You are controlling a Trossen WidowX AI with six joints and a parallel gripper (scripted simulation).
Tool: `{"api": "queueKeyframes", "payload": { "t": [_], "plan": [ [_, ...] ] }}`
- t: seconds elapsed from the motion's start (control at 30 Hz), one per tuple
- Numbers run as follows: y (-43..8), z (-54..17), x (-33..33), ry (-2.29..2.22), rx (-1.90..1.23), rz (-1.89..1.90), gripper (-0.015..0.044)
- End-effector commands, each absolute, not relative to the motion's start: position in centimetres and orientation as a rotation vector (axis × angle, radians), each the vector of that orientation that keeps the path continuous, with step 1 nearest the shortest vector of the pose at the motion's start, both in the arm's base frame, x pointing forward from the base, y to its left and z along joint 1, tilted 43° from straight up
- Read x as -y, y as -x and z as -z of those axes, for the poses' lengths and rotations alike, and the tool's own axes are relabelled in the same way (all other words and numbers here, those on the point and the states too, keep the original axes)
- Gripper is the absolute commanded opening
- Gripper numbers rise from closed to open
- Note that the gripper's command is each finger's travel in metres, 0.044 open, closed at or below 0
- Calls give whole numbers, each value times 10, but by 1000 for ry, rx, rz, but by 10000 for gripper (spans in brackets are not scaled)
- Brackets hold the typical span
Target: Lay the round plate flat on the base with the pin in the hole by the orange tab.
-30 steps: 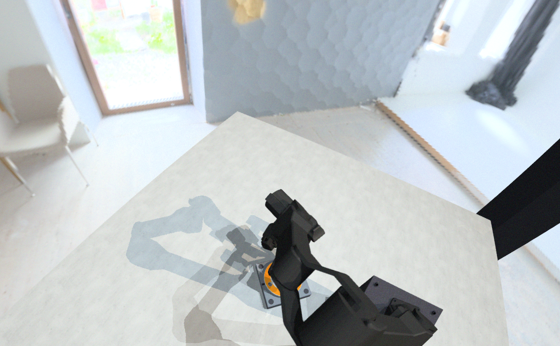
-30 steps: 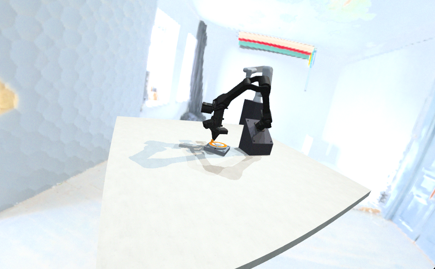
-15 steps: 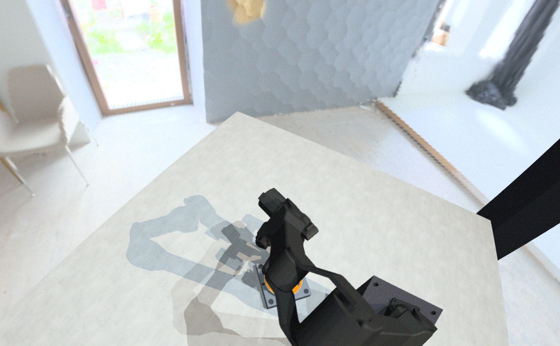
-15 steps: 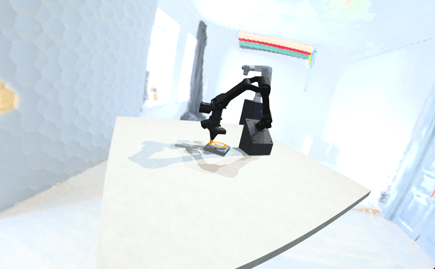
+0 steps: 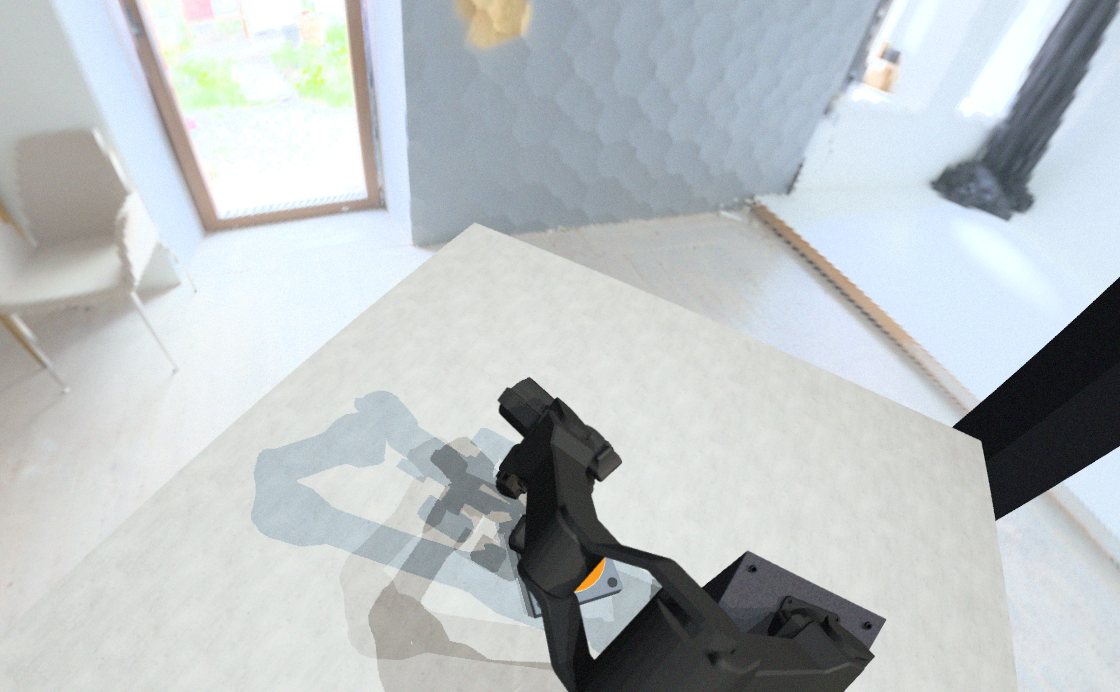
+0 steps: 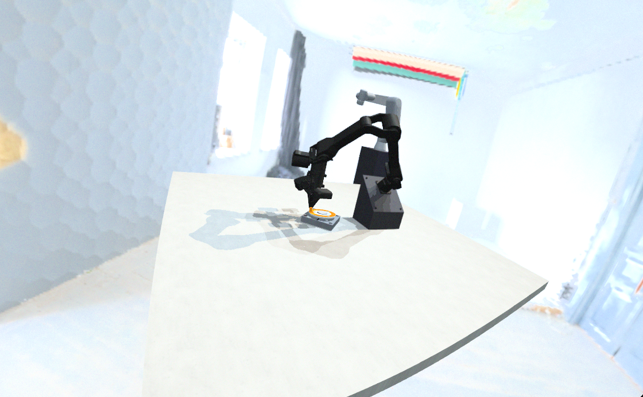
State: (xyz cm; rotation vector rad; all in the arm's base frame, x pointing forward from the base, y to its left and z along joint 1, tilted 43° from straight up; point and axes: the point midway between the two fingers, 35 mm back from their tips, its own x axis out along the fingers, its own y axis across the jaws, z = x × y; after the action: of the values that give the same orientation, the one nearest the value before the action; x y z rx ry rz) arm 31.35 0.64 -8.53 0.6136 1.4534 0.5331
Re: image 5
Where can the orange round plate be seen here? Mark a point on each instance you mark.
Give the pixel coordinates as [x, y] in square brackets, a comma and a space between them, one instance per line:
[591, 580]

